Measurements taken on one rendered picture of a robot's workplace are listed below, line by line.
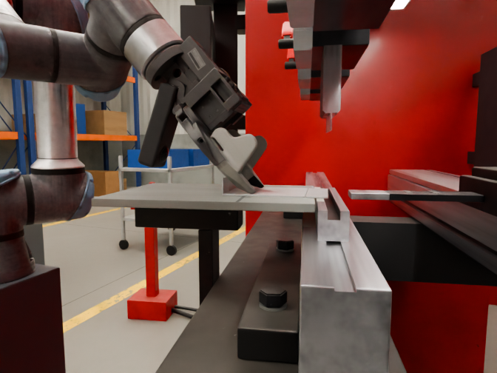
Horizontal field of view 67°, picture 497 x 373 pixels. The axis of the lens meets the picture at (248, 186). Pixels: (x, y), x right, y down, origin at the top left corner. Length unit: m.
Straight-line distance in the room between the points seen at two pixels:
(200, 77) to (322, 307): 0.34
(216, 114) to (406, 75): 0.99
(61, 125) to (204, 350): 0.69
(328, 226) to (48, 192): 0.71
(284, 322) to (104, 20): 0.43
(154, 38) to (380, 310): 0.41
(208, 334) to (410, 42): 1.21
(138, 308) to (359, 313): 2.25
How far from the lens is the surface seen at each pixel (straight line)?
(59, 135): 0.96
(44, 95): 0.96
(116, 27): 0.55
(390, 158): 1.38
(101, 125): 8.38
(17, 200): 0.94
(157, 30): 0.53
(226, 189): 0.48
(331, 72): 0.45
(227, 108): 0.48
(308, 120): 1.35
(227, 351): 0.38
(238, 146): 0.47
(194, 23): 1.60
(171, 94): 0.52
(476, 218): 0.66
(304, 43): 0.47
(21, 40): 0.60
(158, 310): 2.44
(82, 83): 0.63
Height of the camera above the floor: 1.06
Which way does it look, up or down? 6 degrees down
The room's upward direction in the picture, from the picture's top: straight up
